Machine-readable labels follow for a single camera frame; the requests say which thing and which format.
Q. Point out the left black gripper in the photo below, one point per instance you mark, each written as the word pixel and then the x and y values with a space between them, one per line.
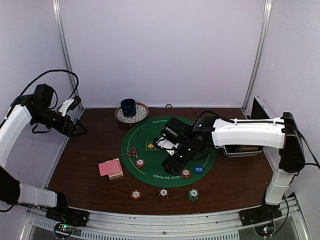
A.
pixel 69 132

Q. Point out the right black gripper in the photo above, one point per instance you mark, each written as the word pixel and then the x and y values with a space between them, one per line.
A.
pixel 174 168

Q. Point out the blue small blind button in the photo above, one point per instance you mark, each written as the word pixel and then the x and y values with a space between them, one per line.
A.
pixel 198 169

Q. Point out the red chips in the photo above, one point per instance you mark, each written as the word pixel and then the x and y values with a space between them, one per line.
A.
pixel 186 173
pixel 140 163

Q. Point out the triangular black red dealer button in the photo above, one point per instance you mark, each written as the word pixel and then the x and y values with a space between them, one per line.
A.
pixel 132 153

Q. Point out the red poker chip stack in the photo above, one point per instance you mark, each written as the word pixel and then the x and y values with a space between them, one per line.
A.
pixel 136 194

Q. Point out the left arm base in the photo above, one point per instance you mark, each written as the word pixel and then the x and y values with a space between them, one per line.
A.
pixel 67 222

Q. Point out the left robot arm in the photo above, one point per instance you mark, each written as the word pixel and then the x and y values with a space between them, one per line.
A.
pixel 34 109

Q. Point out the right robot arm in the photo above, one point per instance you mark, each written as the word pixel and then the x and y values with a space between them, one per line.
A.
pixel 279 133

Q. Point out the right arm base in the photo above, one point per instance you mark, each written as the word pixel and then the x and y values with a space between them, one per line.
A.
pixel 261 219

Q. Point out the pink playing card deck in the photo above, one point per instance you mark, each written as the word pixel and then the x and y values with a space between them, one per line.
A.
pixel 110 167

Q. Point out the green poker chip stack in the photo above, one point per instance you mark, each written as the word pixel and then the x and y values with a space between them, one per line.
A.
pixel 193 194

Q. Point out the round green poker mat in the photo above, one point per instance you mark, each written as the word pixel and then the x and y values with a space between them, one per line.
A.
pixel 142 137

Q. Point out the dark blue mug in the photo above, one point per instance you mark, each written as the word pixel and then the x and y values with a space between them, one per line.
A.
pixel 128 107

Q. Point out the brown poker chip stack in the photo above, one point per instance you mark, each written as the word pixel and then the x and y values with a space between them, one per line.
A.
pixel 163 193

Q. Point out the patterned ceramic saucer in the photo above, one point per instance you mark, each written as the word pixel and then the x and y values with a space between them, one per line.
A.
pixel 142 112

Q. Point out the aluminium poker chip case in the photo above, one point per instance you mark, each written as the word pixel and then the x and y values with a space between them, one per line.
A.
pixel 259 111

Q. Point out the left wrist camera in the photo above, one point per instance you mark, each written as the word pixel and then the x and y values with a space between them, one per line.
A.
pixel 69 105

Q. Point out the front aluminium rail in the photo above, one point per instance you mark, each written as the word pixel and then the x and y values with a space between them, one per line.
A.
pixel 223 225

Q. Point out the left aluminium frame post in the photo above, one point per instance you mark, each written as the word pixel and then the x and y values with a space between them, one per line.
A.
pixel 56 5

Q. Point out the aluminium frame post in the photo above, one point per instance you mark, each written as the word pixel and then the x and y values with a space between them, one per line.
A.
pixel 56 5
pixel 264 30

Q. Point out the right aluminium frame post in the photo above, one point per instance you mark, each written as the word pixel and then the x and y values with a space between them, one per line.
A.
pixel 264 30

